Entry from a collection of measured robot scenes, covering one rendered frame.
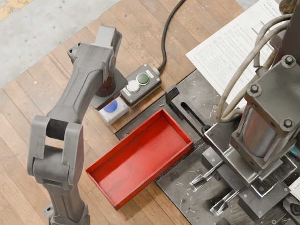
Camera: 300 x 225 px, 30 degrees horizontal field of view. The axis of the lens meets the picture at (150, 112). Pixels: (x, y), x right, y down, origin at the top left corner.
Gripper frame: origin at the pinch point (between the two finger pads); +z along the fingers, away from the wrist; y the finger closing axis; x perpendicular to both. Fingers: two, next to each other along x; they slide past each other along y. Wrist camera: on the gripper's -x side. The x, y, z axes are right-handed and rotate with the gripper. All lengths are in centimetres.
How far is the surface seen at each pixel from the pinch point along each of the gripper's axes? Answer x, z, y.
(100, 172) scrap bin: 12.2, 6.2, 13.1
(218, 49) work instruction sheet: 5.7, 7.1, -32.3
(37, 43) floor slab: -77, 98, -4
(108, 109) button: 1.2, 3.2, 1.5
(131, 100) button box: 2.8, 3.9, -4.8
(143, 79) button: 0.5, 3.3, -10.6
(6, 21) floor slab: -95, 98, 0
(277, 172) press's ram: 41.6, -17.3, -14.6
